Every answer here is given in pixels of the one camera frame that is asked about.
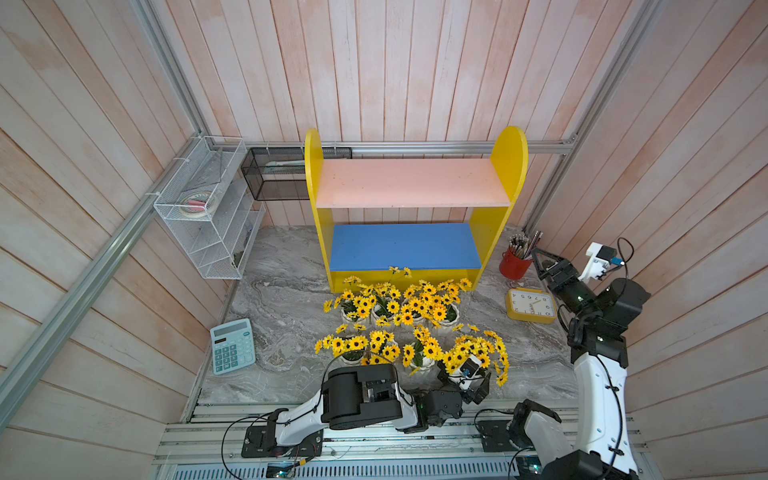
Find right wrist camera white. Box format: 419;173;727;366
578;242;625;282

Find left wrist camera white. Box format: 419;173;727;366
458;354;485;381

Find yellow shelf unit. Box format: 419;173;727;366
304;127;529;293

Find white wire mesh rack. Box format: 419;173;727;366
154;136;265;280

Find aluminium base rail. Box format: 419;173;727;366
148;400;541;479

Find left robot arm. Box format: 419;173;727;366
241;358;490;460

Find sunflower pot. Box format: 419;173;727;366
401;325;443;372
421;277;473;328
372;266;412;325
401;281;437;326
322;275;377;324
441;327;510;387
361;330;401;365
314;323;369;365

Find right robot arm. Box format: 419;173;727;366
473;243;651;479

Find yellow alarm clock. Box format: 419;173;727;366
505;288;556;324

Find light blue calculator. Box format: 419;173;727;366
210;318;255;376

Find tape roll in rack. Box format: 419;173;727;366
178;191;218;219

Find red pencil cup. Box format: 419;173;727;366
499;231;542;280

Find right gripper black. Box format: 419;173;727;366
532;251;597;328

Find black wire basket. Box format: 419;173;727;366
241;146;354;202

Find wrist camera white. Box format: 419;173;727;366
458;354;485;381
578;242;625;282

